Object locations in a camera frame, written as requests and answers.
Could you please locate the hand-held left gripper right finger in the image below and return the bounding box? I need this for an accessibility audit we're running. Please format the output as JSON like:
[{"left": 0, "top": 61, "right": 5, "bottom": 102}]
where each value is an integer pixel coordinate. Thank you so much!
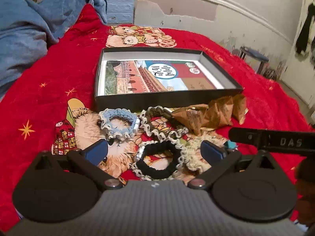
[{"left": 188, "top": 140, "right": 278, "bottom": 190}]

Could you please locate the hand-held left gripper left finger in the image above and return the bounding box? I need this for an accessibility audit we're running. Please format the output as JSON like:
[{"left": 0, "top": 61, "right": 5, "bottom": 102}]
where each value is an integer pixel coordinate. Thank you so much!
[{"left": 34, "top": 139, "right": 123, "bottom": 190}]

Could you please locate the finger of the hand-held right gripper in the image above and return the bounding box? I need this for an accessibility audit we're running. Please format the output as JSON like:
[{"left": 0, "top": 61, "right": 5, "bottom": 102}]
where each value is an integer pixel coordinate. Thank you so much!
[{"left": 228, "top": 127, "right": 270, "bottom": 151}]

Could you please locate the blue crochet scrunchie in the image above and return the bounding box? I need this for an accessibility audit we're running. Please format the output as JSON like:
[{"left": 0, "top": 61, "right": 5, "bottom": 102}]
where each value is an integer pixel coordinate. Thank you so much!
[{"left": 98, "top": 108, "right": 141, "bottom": 143}]

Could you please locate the black crochet scrunchie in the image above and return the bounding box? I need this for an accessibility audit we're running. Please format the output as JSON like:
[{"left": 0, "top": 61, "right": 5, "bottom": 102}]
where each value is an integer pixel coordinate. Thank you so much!
[{"left": 132, "top": 140, "right": 189, "bottom": 180}]

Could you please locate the olive green crochet scrunchie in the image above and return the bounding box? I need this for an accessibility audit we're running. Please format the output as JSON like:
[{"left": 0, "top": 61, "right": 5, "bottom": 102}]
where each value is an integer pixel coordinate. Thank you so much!
[{"left": 139, "top": 106, "right": 190, "bottom": 143}]

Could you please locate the black cardboard box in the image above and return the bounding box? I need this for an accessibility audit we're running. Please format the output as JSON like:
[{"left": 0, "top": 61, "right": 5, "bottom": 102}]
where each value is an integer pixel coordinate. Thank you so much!
[{"left": 94, "top": 47, "right": 244, "bottom": 112}]

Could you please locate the person's right hand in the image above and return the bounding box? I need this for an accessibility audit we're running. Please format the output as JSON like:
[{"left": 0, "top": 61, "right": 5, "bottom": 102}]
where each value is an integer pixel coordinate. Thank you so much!
[{"left": 294, "top": 156, "right": 315, "bottom": 227}]

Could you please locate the white door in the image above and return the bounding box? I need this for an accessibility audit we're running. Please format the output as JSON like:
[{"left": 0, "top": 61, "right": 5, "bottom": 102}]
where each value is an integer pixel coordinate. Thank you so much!
[{"left": 280, "top": 0, "right": 315, "bottom": 110}]

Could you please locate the striped ball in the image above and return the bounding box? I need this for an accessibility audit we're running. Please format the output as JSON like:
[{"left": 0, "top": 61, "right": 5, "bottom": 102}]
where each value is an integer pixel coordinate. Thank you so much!
[{"left": 264, "top": 67, "right": 279, "bottom": 81}]

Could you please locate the printed picture book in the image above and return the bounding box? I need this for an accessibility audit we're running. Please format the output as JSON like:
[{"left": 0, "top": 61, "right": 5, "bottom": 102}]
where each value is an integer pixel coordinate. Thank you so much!
[{"left": 105, "top": 59, "right": 224, "bottom": 95}]

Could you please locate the blue seat metal stool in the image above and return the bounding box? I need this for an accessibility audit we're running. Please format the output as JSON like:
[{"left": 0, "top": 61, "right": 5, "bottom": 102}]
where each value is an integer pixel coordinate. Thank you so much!
[{"left": 238, "top": 46, "right": 270, "bottom": 75}]

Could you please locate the red bear printed blanket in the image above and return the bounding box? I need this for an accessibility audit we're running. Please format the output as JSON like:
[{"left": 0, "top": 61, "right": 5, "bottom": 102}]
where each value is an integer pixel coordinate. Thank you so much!
[{"left": 0, "top": 4, "right": 315, "bottom": 227}]

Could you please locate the dark hanging clothing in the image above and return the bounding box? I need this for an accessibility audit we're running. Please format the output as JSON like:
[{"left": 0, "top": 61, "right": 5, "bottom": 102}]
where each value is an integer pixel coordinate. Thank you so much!
[{"left": 295, "top": 4, "right": 315, "bottom": 62}]

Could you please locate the blue quilt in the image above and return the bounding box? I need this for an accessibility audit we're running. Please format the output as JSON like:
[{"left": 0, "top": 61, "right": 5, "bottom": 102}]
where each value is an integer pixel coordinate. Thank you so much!
[{"left": 0, "top": 0, "right": 109, "bottom": 100}]

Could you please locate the blue brick foam wall panel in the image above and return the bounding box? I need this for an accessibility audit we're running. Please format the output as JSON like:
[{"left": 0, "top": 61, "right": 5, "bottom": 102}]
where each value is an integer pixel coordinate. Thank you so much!
[{"left": 95, "top": 0, "right": 137, "bottom": 26}]

